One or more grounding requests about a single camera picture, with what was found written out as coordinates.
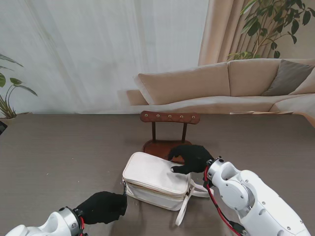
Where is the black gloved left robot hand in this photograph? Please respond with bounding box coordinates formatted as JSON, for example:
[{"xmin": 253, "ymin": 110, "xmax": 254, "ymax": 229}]
[{"xmin": 73, "ymin": 191, "xmax": 128, "ymax": 225}]

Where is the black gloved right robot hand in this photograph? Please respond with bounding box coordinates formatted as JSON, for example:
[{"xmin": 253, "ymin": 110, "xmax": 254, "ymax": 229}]
[{"xmin": 167, "ymin": 144, "xmax": 215, "ymax": 175}]

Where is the white zippered pouch bag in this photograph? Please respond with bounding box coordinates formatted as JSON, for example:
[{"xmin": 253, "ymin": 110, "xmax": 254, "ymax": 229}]
[{"xmin": 121, "ymin": 151, "xmax": 214, "ymax": 226}]

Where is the brown wooden jewelry stand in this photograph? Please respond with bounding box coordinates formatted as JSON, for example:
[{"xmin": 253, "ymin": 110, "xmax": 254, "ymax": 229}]
[{"xmin": 139, "ymin": 110, "xmax": 200, "ymax": 165}]

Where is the beige sofa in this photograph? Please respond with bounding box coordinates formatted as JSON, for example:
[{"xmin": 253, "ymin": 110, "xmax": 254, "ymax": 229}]
[{"xmin": 126, "ymin": 58, "xmax": 315, "ymax": 116}]

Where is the grey sofa cushion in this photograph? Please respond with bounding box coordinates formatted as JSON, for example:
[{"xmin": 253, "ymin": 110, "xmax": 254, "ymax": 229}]
[{"xmin": 262, "ymin": 59, "xmax": 315, "ymax": 96}]

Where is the beige curtain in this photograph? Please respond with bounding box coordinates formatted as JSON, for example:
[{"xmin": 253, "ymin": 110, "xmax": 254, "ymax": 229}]
[{"xmin": 198, "ymin": 0, "xmax": 315, "ymax": 66}]

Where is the beige sofa cushion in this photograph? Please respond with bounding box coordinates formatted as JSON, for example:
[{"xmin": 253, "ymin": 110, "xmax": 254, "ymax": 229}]
[{"xmin": 289, "ymin": 70, "xmax": 315, "ymax": 96}]

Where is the tall green leafy plant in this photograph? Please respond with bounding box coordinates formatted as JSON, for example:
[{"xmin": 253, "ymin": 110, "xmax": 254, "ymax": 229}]
[{"xmin": 227, "ymin": 0, "xmax": 312, "ymax": 61}]

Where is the broad-leaf green potted plant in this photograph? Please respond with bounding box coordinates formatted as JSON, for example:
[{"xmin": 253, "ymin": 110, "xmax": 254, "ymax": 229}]
[{"xmin": 0, "ymin": 53, "xmax": 39, "ymax": 120}]

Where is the white sheer curtain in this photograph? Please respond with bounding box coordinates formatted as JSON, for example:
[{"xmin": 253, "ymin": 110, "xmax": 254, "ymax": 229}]
[{"xmin": 0, "ymin": 0, "xmax": 210, "ymax": 115}]

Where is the red left arm cable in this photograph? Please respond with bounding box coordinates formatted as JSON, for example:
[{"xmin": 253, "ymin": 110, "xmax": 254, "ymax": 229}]
[{"xmin": 78, "ymin": 215, "xmax": 87, "ymax": 233}]

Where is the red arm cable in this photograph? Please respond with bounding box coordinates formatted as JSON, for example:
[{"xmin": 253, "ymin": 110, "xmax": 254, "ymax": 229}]
[
  {"xmin": 203, "ymin": 167, "xmax": 247, "ymax": 236},
  {"xmin": 78, "ymin": 215, "xmax": 87, "ymax": 233}
]

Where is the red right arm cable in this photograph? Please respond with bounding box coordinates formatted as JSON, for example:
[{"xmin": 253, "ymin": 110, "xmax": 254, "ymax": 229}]
[{"xmin": 203, "ymin": 167, "xmax": 247, "ymax": 236}]

